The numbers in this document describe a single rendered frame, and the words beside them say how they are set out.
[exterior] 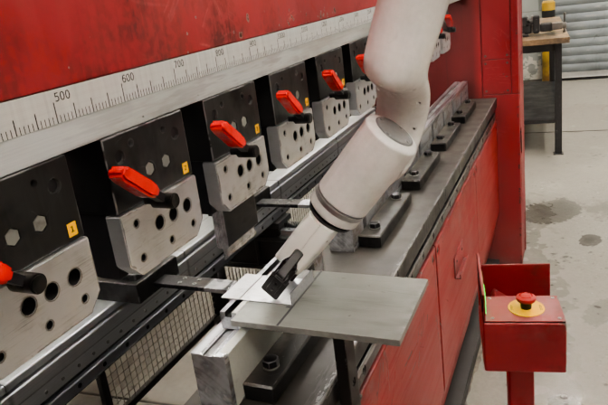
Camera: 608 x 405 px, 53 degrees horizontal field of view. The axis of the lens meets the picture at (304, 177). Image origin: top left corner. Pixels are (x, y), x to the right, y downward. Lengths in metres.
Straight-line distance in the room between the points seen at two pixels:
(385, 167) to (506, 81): 2.19
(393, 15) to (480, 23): 2.19
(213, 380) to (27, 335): 0.41
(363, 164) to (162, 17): 0.32
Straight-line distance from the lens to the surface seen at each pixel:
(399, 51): 0.79
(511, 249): 3.25
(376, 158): 0.82
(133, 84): 0.72
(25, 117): 0.61
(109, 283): 1.13
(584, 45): 8.26
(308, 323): 0.92
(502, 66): 2.98
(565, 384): 2.51
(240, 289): 1.04
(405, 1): 0.79
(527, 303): 1.35
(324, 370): 1.04
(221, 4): 0.90
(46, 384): 1.05
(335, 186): 0.86
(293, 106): 0.99
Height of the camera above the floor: 1.46
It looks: 17 degrees down
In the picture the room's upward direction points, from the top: 7 degrees counter-clockwise
